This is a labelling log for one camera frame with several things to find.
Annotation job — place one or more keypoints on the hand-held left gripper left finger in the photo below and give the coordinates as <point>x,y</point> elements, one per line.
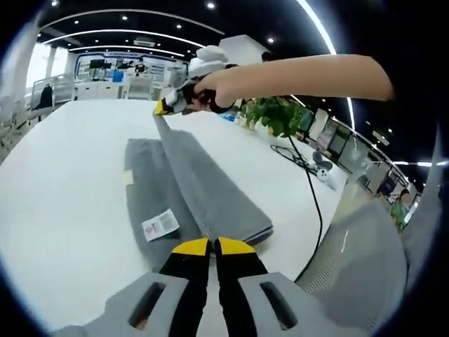
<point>175,281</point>

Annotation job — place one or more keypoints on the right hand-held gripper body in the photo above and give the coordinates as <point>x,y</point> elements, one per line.
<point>208,61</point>

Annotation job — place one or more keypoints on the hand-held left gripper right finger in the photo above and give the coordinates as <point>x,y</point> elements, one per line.
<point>252,284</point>

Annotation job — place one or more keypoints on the grey towel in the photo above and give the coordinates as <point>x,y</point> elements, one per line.
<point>210,196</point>

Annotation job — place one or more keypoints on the person's right hand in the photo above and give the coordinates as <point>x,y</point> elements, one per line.
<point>219,87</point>

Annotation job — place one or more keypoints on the blue box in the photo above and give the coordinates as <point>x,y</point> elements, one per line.
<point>118,76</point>

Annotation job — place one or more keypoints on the blue packet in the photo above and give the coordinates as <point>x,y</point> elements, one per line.
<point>228,117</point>

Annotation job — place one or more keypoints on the black monitor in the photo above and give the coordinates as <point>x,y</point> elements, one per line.
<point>97,64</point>

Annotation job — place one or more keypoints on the green potted plant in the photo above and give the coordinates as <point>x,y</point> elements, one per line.
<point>277,114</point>

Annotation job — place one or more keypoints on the grey mesh chair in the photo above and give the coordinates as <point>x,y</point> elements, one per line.
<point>361,267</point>

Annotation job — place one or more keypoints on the black backpack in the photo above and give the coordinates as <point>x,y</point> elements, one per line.
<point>45,97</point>

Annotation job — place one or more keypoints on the white plug adapter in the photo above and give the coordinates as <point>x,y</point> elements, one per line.
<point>326,176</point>

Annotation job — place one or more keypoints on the small grey device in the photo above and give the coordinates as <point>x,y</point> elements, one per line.
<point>322,160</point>

